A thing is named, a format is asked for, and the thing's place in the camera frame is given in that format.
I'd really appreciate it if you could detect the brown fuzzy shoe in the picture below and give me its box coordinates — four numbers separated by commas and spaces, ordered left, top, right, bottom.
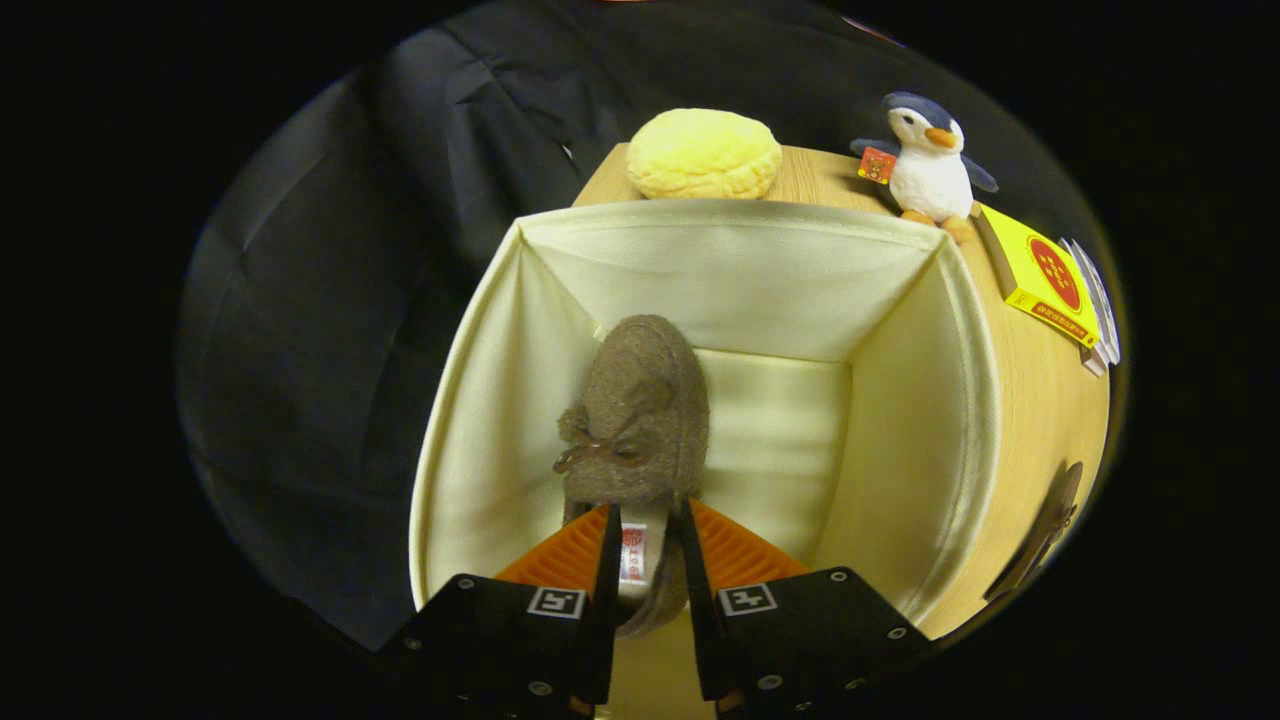
983, 460, 1085, 604
553, 314, 711, 639

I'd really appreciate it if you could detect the yellow bread-shaped plush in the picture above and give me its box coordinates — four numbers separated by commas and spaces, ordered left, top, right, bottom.
626, 108, 784, 201

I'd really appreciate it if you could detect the penguin plush toy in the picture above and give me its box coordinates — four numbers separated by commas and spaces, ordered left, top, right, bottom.
851, 91, 1000, 244

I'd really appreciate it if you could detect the cream fabric storage box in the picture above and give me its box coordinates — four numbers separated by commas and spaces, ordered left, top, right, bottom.
408, 198, 1001, 720

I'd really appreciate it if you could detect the yellow box with red circle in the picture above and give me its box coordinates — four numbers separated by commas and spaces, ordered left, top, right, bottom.
972, 203, 1101, 349

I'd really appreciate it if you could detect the white printed card box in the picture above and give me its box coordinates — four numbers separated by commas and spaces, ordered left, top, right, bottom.
1072, 237, 1122, 366
1058, 238, 1113, 351

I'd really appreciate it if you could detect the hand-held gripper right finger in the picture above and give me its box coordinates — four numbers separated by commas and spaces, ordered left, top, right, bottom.
678, 498, 936, 720

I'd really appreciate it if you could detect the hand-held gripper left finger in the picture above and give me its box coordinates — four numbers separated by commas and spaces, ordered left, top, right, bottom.
378, 503, 623, 720

